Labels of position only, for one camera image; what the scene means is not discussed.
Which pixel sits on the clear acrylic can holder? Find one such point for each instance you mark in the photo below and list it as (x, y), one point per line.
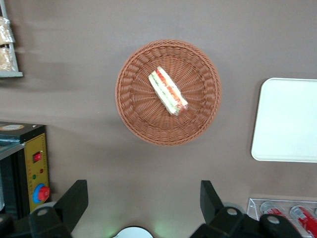
(253, 207)

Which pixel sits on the round brown wicker basket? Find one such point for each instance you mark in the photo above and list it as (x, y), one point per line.
(138, 124)

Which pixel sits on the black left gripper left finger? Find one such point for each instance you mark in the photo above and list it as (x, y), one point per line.
(67, 208)

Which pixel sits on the black and yellow appliance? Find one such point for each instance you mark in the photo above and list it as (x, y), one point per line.
(24, 138)

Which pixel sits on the triangle sandwich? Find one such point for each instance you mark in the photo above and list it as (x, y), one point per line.
(167, 90)

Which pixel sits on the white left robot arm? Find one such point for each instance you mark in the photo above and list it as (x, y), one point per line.
(133, 233)

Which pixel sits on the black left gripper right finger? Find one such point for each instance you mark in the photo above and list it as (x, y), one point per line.
(218, 220)

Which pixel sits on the packaged bread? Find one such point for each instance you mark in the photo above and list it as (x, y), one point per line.
(5, 59)
(5, 32)

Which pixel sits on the grey shelf rack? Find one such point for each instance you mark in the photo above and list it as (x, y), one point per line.
(15, 64)

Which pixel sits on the red emergency stop button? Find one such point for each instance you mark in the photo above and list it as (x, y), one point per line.
(43, 193)

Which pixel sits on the red cola can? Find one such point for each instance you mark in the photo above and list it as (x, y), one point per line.
(305, 218)
(276, 211)

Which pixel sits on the white plastic tray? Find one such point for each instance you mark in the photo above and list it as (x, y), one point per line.
(287, 121)

